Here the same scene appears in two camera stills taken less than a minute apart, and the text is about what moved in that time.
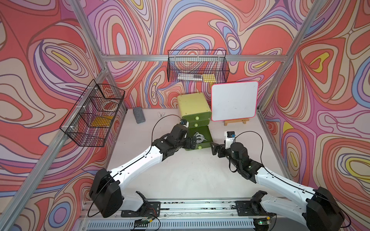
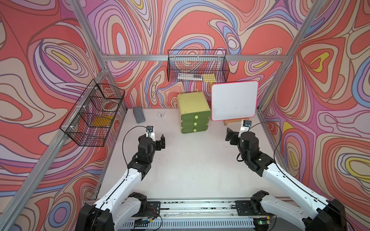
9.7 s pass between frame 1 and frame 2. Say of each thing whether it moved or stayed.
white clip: stayed
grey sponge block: stayed
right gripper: moved
